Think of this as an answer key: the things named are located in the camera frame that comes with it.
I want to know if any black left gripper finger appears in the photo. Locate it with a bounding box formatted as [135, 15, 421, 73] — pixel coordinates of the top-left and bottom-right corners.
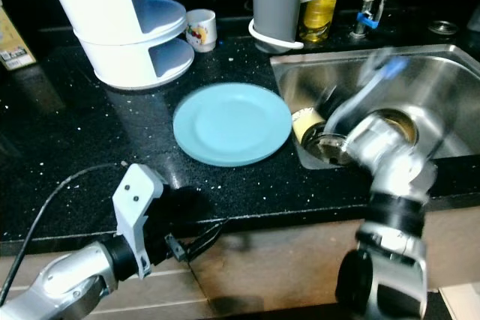
[187, 217, 230, 255]
[166, 235, 200, 265]

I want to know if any large stainless steel bowl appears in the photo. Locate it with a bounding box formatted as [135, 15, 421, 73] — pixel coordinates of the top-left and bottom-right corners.
[306, 131, 359, 169]

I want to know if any beige cabinet door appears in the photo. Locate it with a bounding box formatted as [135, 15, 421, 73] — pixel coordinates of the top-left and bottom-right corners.
[178, 217, 365, 315]
[430, 206, 480, 292]

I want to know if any light blue plate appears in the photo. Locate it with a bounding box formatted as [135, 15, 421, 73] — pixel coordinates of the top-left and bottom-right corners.
[172, 82, 294, 169]

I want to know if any cream plate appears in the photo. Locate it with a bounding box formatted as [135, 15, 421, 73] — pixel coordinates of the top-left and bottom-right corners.
[291, 106, 332, 146]

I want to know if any stainless steel sink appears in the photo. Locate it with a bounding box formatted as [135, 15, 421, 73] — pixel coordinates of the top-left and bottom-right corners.
[269, 43, 480, 172]

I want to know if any white mug with red print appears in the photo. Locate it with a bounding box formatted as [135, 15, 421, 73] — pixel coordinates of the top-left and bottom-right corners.
[185, 9, 219, 54]

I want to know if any white blue tiered plastic rack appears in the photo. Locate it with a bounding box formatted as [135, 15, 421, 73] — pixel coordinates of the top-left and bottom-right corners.
[40, 0, 197, 91]

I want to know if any small steel bowl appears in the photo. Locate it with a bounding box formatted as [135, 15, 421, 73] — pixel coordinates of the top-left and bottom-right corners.
[371, 108, 421, 148]

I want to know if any yellow printed box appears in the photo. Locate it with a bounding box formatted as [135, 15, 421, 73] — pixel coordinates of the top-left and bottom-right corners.
[0, 4, 38, 72]

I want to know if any yellow cooking oil bottle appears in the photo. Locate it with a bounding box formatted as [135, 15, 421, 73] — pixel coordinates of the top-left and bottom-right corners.
[297, 0, 347, 44]

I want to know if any chrome faucet with blue clip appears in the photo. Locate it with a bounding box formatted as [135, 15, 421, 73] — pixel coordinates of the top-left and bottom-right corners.
[349, 0, 389, 40]

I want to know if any round metal lid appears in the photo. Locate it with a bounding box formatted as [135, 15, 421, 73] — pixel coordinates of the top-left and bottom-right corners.
[427, 19, 459, 37]

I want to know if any clear plastic container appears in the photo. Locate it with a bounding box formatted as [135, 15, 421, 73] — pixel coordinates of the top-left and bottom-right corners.
[466, 4, 480, 34]

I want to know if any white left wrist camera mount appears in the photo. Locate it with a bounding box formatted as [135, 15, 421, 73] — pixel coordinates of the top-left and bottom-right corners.
[110, 163, 168, 281]

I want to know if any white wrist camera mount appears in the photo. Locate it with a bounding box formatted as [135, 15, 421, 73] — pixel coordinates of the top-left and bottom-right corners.
[326, 54, 411, 137]
[110, 163, 168, 281]

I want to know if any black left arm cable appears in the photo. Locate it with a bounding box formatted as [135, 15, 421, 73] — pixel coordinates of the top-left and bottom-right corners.
[0, 161, 132, 307]

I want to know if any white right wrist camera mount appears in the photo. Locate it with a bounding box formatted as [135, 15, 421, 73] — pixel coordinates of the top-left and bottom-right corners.
[326, 54, 411, 137]

